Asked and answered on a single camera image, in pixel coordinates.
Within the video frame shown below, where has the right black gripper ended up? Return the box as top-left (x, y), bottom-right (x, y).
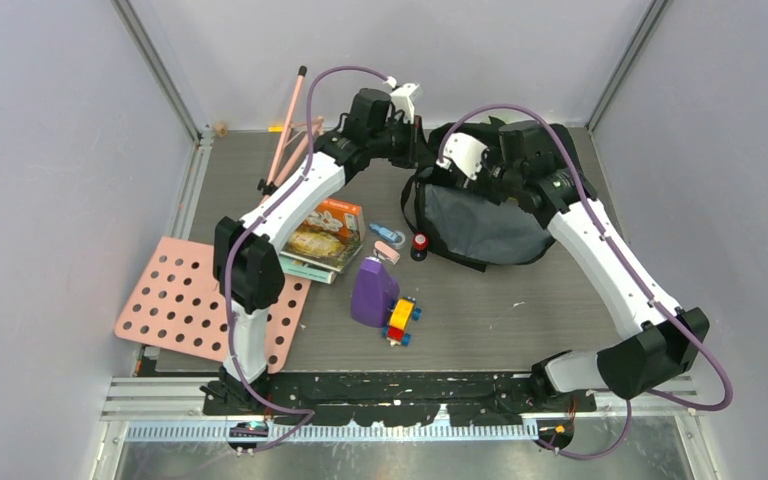
top-left (457, 138), bottom-right (523, 206)

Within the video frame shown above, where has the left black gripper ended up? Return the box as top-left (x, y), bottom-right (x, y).
top-left (368, 114), bottom-right (436, 169)

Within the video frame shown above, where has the black backpack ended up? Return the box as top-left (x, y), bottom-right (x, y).
top-left (401, 123), bottom-right (595, 272)

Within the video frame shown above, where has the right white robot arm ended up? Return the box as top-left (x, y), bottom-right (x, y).
top-left (440, 121), bottom-right (711, 411)

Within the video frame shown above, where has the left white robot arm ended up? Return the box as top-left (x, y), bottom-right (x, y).
top-left (213, 83), bottom-right (422, 414)

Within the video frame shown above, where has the pink tripod stand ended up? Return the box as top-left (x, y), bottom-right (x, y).
top-left (257, 65), bottom-right (324, 203)

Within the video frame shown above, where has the orange book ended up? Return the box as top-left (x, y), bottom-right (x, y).
top-left (304, 198), bottom-right (366, 240)

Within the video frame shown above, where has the blue correction tape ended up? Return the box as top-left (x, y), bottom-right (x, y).
top-left (369, 223), bottom-right (406, 249)

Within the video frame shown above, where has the pink eraser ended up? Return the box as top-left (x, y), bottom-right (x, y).
top-left (373, 241), bottom-right (401, 265)

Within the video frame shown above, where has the dark green book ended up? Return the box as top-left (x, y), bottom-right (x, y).
top-left (281, 225), bottom-right (362, 273)

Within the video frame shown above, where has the red cap black bottle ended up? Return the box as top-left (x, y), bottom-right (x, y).
top-left (410, 233), bottom-right (428, 262)

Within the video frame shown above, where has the teal book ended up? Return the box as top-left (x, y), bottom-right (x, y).
top-left (279, 255), bottom-right (338, 284)

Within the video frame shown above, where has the purple stapler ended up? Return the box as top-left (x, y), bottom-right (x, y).
top-left (350, 256), bottom-right (400, 328)

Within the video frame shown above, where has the colourful toy block car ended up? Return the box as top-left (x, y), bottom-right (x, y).
top-left (381, 297), bottom-right (422, 347)

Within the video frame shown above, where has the pink perforated stand board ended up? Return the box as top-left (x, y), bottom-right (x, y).
top-left (114, 237), bottom-right (311, 374)

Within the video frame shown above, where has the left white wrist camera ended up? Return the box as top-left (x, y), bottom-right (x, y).
top-left (384, 76), bottom-right (423, 123)

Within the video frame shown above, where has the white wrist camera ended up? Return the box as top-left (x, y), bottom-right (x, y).
top-left (384, 76), bottom-right (423, 123)
top-left (435, 133), bottom-right (488, 181)

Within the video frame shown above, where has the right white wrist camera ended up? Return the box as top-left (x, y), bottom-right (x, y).
top-left (435, 133), bottom-right (488, 181)

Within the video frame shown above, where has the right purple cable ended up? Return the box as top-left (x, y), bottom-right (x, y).
top-left (436, 102), bottom-right (735, 464)

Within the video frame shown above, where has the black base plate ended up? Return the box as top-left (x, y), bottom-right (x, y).
top-left (200, 371), bottom-right (596, 427)

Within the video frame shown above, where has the aluminium frame rail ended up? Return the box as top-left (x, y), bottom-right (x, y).
top-left (90, 377), bottom-right (722, 479)

